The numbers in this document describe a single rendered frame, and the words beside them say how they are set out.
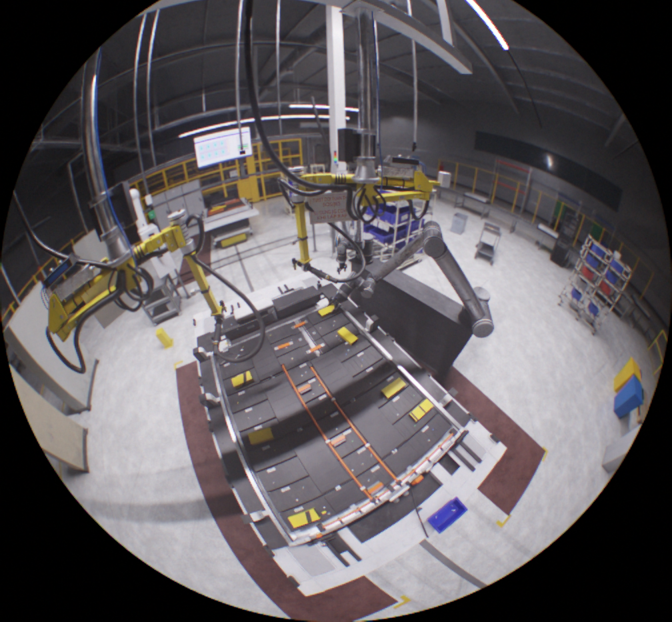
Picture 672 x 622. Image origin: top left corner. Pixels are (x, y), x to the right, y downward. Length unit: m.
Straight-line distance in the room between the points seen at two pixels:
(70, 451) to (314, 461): 4.07
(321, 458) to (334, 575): 0.91
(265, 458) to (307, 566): 0.84
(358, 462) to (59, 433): 4.32
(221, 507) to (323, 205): 3.02
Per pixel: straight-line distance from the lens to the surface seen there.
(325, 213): 1.49
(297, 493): 1.33
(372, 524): 1.60
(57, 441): 4.47
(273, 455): 1.36
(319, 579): 1.70
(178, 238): 1.21
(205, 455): 2.75
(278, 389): 1.45
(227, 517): 2.67
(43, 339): 4.71
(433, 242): 1.36
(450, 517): 1.67
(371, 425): 1.33
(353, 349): 1.57
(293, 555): 1.63
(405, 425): 1.38
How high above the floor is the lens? 2.30
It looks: 38 degrees down
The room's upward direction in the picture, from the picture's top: 2 degrees counter-clockwise
